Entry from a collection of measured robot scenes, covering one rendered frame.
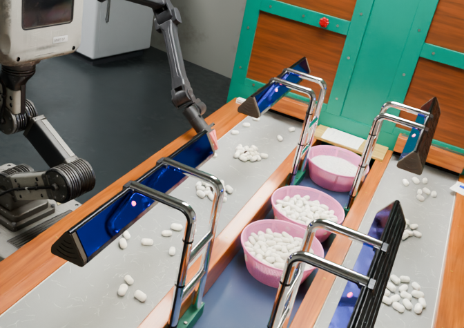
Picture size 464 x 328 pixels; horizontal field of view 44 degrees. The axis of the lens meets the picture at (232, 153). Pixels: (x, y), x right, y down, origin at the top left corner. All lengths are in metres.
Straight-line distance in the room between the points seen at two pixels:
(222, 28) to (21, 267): 3.98
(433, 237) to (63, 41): 1.45
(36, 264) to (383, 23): 1.71
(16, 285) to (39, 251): 0.14
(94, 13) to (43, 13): 3.07
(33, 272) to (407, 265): 1.16
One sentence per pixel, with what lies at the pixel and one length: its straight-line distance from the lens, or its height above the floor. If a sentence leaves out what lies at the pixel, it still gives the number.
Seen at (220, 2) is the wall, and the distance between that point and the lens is 5.31.
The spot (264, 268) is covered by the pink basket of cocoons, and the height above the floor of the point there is 0.75.
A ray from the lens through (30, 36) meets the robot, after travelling 1.91.
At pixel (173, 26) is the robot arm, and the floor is 1.14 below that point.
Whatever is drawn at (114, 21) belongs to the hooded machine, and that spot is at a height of 0.38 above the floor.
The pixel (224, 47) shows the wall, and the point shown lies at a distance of 5.35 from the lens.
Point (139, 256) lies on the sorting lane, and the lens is 1.74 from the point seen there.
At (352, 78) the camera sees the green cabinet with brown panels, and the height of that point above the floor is 1.03.
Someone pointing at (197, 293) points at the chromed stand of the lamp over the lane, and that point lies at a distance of 1.60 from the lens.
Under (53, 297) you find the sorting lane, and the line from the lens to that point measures 1.59.
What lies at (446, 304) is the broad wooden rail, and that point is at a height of 0.77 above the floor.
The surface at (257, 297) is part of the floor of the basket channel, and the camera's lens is 1.78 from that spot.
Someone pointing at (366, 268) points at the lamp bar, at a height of 1.10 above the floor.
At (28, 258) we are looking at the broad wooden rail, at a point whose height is 0.77.
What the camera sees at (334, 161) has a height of 0.74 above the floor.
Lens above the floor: 1.82
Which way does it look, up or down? 27 degrees down
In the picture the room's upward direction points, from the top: 12 degrees clockwise
